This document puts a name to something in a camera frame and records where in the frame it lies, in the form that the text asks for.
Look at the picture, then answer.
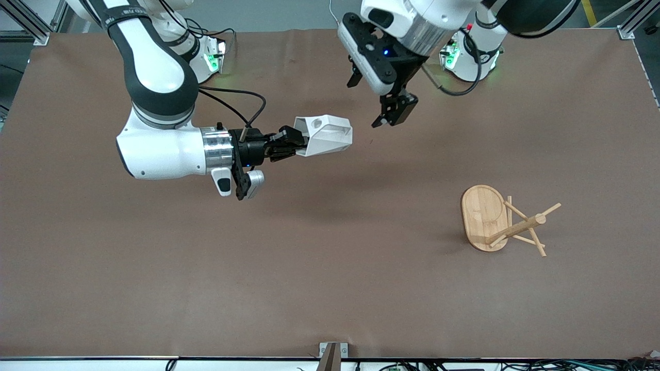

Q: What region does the white angular plastic cup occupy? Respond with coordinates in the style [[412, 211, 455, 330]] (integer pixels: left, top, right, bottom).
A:
[[294, 115, 353, 157]]

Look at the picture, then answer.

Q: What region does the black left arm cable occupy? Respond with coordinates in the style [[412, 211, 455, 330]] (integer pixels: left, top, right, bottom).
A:
[[420, 28, 485, 97]]

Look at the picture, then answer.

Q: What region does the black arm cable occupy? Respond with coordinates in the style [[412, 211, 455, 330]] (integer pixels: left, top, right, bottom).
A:
[[197, 85, 267, 141], [420, 28, 485, 97]]

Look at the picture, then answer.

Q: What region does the aluminium frame profile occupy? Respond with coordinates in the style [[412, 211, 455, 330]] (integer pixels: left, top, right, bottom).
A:
[[0, 0, 52, 46], [616, 0, 660, 41]]

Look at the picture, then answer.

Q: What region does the brown table cover sheet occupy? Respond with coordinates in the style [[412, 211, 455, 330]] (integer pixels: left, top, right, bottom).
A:
[[0, 28, 660, 360]]

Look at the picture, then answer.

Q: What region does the tangled cable bundle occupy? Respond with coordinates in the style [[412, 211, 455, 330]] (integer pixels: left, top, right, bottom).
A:
[[376, 358, 660, 371]]

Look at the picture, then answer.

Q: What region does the metal mount bracket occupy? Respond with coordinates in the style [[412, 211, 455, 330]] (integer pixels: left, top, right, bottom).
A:
[[319, 342, 349, 371]]

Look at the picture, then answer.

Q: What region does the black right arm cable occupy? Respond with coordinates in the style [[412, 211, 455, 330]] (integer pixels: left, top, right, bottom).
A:
[[197, 85, 267, 141]]

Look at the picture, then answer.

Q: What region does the wooden cup rack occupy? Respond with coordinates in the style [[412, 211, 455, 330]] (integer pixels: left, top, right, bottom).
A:
[[460, 184, 562, 258]]

